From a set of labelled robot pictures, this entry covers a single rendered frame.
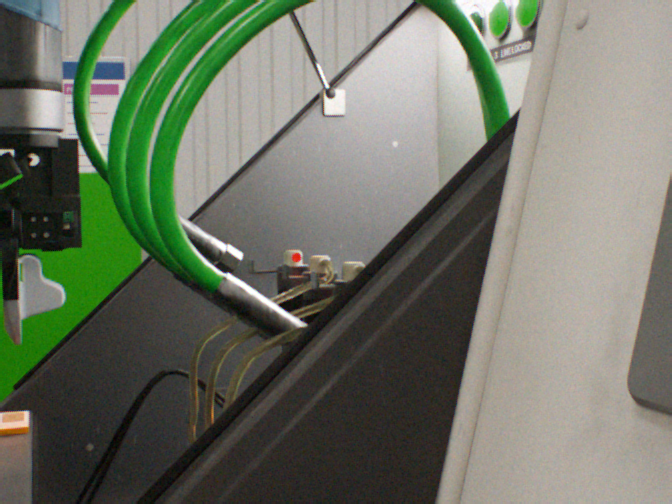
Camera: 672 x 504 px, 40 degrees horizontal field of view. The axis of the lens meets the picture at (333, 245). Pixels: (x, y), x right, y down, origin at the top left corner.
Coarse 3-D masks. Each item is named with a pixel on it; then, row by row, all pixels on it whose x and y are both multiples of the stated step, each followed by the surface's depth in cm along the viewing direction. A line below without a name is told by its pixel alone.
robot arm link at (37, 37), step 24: (0, 0) 89; (24, 0) 90; (48, 0) 91; (0, 24) 89; (24, 24) 90; (48, 24) 91; (0, 48) 90; (24, 48) 90; (48, 48) 91; (0, 72) 90; (24, 72) 90; (48, 72) 91
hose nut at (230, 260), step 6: (228, 246) 78; (228, 252) 78; (234, 252) 78; (240, 252) 79; (222, 258) 77; (228, 258) 78; (234, 258) 78; (240, 258) 78; (216, 264) 78; (222, 264) 78; (228, 264) 78; (234, 264) 78; (222, 270) 78; (228, 270) 78
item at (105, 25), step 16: (128, 0) 74; (112, 16) 74; (96, 32) 74; (96, 48) 74; (80, 64) 74; (80, 80) 74; (80, 96) 74; (80, 112) 74; (80, 128) 74; (96, 144) 74; (96, 160) 74
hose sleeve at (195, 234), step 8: (184, 224) 76; (192, 224) 77; (192, 232) 77; (200, 232) 77; (192, 240) 77; (200, 240) 77; (208, 240) 77; (216, 240) 78; (200, 248) 77; (208, 248) 77; (216, 248) 77; (224, 248) 78; (208, 256) 77; (216, 256) 77
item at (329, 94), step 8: (296, 16) 111; (296, 24) 111; (304, 40) 111; (304, 48) 112; (312, 56) 112; (312, 64) 112; (320, 72) 112; (320, 80) 112; (328, 88) 112; (320, 96) 113; (328, 96) 112; (336, 96) 113; (344, 96) 113; (328, 104) 112; (336, 104) 113; (344, 104) 113; (328, 112) 112; (336, 112) 113; (344, 112) 113
